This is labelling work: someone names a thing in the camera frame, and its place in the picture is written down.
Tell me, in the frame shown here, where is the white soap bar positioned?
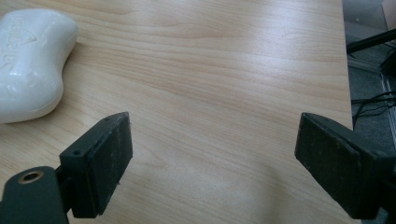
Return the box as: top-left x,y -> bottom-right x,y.
0,7 -> 79,125

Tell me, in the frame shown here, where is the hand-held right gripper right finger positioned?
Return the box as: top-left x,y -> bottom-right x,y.
294,112 -> 396,220

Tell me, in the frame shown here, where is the black metal stand bar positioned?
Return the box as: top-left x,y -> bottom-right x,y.
346,28 -> 396,55

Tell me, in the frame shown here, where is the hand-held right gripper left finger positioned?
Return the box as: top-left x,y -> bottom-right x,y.
59,111 -> 134,219

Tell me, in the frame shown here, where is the black cable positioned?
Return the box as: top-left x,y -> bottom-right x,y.
351,91 -> 396,129

